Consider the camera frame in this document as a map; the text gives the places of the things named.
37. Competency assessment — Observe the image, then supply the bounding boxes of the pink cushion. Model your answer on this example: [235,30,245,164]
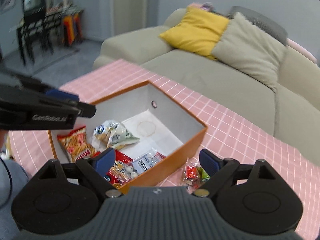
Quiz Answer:
[286,38,319,67]

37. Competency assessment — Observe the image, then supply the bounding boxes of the red cartoon snack bag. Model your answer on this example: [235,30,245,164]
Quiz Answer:
[92,148,132,189]

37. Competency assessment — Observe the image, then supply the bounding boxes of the white door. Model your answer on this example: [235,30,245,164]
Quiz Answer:
[99,0,148,40]

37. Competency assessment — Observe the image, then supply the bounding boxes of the yellow cushion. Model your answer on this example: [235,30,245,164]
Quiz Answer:
[159,7,229,60]

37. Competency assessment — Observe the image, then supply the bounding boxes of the white blue snack bag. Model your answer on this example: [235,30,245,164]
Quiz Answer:
[91,120,140,150]

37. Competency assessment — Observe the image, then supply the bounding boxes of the beige cushion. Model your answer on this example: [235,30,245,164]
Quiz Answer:
[212,12,286,92]

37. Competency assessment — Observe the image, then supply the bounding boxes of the grey cushion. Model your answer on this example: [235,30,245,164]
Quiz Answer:
[226,6,287,46]

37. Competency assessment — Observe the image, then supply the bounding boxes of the clear packet with white balls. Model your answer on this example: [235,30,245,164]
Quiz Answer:
[125,148,166,179]

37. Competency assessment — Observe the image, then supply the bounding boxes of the orange cardboard box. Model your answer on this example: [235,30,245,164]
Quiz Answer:
[47,80,209,195]

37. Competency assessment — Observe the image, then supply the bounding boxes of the red green candy packet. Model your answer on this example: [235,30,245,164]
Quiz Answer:
[181,158,210,193]

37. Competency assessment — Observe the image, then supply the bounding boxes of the red orange fries snack bag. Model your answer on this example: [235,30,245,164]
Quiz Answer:
[57,126,97,163]

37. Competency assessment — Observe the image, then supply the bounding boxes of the stacked colourful stools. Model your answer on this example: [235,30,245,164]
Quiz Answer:
[62,13,83,47]

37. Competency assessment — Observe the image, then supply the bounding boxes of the beige sofa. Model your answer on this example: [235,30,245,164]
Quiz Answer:
[93,9,319,164]

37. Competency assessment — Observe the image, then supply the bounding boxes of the black dining table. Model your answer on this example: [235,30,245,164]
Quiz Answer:
[10,6,84,65]

